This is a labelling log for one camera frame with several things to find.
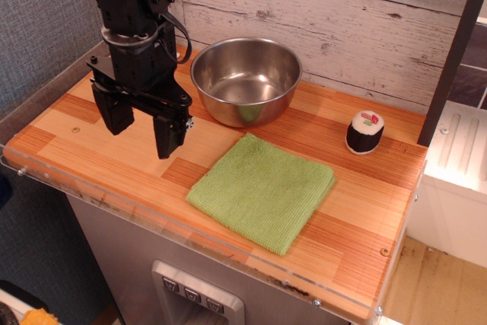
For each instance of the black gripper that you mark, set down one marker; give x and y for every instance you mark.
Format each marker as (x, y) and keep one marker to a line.
(139, 74)

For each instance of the green cloth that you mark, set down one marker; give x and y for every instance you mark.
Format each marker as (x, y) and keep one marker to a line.
(262, 192)

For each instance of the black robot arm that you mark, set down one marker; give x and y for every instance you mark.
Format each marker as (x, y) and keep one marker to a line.
(129, 17)

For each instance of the clear acrylic edge guard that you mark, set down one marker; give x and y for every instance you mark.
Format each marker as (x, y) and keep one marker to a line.
(342, 256)

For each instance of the stainless steel bowl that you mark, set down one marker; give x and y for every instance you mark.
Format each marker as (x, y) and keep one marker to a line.
(246, 81)

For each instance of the grey dispenser panel with buttons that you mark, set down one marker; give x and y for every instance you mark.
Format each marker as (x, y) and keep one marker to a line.
(186, 299)

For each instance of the yellow object bottom left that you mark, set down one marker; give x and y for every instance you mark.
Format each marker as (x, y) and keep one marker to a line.
(39, 317)

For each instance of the plush sushi roll toy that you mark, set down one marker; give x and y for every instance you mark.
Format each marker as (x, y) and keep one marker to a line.
(364, 132)

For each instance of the white toy sink unit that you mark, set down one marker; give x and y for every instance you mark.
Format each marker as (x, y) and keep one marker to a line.
(449, 208)

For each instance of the dark grey vertical post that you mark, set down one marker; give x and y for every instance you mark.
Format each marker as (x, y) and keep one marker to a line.
(464, 31)

